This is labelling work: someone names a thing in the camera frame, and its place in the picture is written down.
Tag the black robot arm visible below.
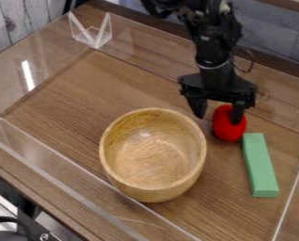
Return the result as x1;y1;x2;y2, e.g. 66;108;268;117
140;0;257;124

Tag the wooden bowl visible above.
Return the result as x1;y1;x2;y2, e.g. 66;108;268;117
98;107;206;202

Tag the black cable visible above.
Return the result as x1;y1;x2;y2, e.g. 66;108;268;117
0;216;19;233

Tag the green rectangular block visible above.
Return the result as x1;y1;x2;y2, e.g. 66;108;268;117
242;133;280;198

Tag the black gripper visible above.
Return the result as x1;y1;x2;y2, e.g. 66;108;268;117
178;64;257;125

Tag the red strawberry toy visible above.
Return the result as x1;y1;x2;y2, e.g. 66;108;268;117
212;104;246;142

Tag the black clamp mount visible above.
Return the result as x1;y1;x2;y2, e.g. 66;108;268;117
17;210;61;241

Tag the clear acrylic tray enclosure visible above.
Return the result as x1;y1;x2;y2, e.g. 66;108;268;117
0;17;299;241

